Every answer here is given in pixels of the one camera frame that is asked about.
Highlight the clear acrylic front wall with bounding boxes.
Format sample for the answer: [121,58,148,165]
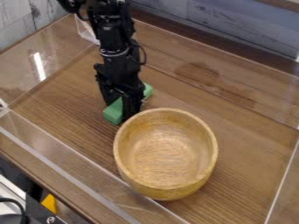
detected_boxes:
[0,108,188,224]

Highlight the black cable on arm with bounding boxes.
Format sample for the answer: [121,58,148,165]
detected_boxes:
[129,40,148,67]

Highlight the black device with bolt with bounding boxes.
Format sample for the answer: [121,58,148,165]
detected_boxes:
[25,204,68,224]

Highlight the brown wooden bowl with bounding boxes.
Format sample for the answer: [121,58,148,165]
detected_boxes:
[113,108,219,201]

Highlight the green rectangular block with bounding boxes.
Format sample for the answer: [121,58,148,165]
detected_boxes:
[103,84,153,125]

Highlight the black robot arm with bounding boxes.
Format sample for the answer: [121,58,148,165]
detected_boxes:
[57,0,145,121]

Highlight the black cable lower left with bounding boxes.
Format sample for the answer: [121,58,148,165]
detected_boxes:
[0,197,31,224]

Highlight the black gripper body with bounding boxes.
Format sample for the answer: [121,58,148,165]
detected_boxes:
[93,47,145,97]

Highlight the yellow sticker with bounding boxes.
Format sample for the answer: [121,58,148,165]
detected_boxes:
[41,194,57,214]

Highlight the clear acrylic corner bracket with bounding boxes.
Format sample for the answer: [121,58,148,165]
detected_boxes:
[75,16,99,45]

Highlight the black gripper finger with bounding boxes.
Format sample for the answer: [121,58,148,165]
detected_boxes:
[96,76,119,106]
[121,88,144,119]

